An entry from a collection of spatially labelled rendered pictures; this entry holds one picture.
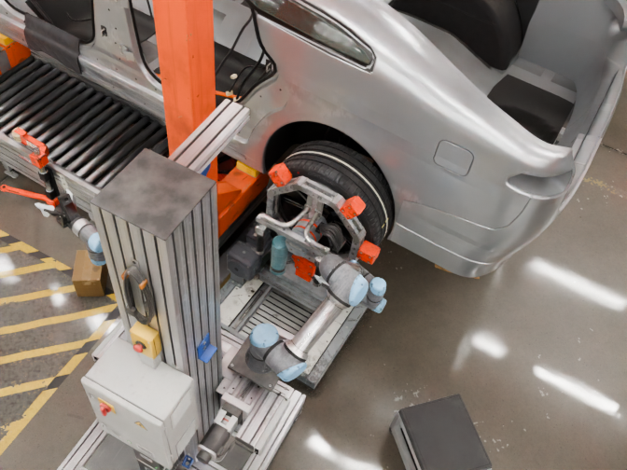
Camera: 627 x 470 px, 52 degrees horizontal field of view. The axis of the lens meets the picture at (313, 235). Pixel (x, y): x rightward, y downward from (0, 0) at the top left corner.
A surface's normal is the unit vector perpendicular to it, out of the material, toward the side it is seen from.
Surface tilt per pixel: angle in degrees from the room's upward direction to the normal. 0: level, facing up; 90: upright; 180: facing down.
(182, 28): 90
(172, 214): 0
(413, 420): 0
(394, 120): 90
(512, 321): 0
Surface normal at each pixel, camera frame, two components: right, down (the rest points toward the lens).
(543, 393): 0.10, -0.61
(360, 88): -0.49, 0.55
